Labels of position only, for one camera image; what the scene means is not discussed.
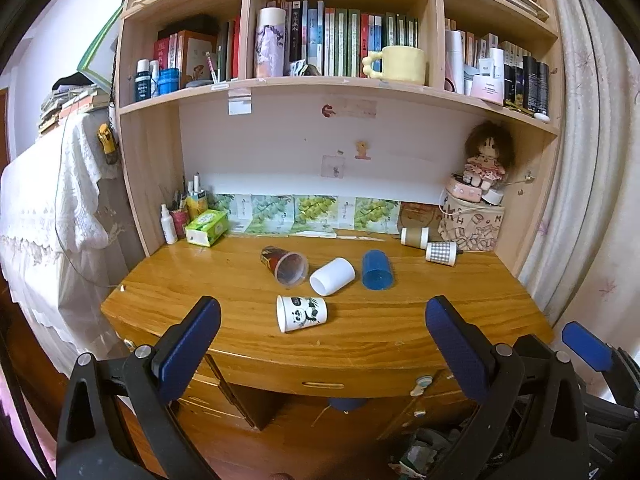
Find red books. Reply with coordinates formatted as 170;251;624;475
152;34;180;72

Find wooden bookshelf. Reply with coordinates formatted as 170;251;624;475
107;0;563;281

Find tall white bottle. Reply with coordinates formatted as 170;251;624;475
444;29;466;92

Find orange illustrated box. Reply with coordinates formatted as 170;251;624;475
177;30;218;86

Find dark bottle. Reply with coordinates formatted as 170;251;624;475
134;60;152;103

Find pile of books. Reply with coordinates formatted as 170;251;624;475
37;85;113;136

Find pink white box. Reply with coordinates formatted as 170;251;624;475
470;74;506;106

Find brown haired doll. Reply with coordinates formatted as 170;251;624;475
462;120;516;191

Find clear wall hook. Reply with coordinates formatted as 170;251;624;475
321;155;347;179

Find blue jar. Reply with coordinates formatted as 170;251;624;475
157;67;181;96

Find dark books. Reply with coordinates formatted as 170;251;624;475
216;16;241;81

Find floral curtain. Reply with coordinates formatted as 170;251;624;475
515;0;640;343

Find purple printed cylinder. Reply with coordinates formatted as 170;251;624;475
254;6;287;79

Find yellow toy car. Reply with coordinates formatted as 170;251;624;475
96;122;120;166

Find wooden desk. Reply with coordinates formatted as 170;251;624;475
100;230;556;480

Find plain white cup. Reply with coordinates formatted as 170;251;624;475
309;257;356;297

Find checkered paper cup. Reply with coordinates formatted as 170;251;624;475
425;241;458;265

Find pink case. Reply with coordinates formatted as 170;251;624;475
446;175;486;206

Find strip of green leaf cards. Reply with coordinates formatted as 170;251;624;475
212;192;401;236

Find blue plastic cup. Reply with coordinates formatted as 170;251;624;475
361;249;395;292

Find white lace cloth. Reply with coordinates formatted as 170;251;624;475
0;110;132;376

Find green tissue box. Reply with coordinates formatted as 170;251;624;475
185;208;229;247

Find white panda print cup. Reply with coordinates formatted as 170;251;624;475
276;295;329;334

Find brown paper cup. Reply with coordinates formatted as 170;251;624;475
400;226;431;249

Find white spray bottle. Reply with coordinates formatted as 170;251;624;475
160;203;178;245

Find yellow mug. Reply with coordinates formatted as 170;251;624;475
361;45;428;87

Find brown paper bag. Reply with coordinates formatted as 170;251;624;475
398;202;443;233

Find patterned fabric bag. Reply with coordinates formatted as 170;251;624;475
437;195;506;252

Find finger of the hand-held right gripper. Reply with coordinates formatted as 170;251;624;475
561;321;640;407
513;334;557;361

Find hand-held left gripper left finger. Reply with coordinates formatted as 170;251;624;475
56;296;222;480

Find green framed picture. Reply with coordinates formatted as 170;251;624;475
77;4;125;87

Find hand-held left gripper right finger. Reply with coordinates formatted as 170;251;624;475
425;296;592;480

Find clear cup with red print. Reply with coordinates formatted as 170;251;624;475
259;246;309;288

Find black bottle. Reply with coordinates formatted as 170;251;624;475
520;55;538;111
534;61;551;115

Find blue stool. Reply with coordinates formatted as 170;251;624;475
326;396;367;414

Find dark cloth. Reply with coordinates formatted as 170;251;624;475
52;72;108;93

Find long row of books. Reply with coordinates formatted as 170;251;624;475
285;0;421;78

